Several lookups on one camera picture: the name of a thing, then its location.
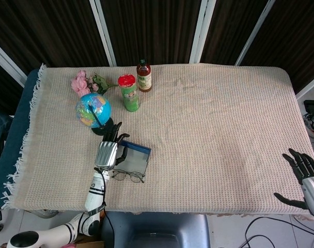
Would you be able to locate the blue table cover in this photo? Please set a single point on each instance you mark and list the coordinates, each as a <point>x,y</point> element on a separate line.
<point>15,134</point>

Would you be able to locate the blue floral glasses case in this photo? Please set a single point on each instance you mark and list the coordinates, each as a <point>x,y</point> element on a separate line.
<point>135,160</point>

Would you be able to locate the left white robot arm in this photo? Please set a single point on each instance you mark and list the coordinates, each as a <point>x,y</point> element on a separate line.
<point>95,196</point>

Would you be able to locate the green chip can red lid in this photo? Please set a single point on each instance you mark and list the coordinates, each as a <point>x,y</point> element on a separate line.
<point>131,98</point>

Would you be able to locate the white sneaker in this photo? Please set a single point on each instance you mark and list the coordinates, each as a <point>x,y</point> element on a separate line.
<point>313,129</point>

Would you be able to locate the dark folding screen white frames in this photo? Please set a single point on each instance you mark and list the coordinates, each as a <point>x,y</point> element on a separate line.
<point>157,25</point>

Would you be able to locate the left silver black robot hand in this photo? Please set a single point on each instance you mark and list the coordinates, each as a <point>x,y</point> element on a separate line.
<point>106,155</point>

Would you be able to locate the globe on black stand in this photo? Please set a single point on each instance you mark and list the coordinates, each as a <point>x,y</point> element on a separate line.
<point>84,111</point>

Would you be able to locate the brown tea bottle green label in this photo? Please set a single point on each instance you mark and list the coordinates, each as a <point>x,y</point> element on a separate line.
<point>144,80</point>

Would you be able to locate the blue grey robot torso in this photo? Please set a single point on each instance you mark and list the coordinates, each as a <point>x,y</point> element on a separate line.
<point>157,224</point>

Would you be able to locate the beige waffle tablecloth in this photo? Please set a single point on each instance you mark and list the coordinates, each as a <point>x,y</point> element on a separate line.
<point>211,142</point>

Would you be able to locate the pink artificial flowers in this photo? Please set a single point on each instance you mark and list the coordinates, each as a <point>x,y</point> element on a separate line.
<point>79,84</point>

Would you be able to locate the thin-framed eyeglasses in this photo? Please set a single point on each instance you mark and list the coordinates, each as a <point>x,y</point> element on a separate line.
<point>119,175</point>

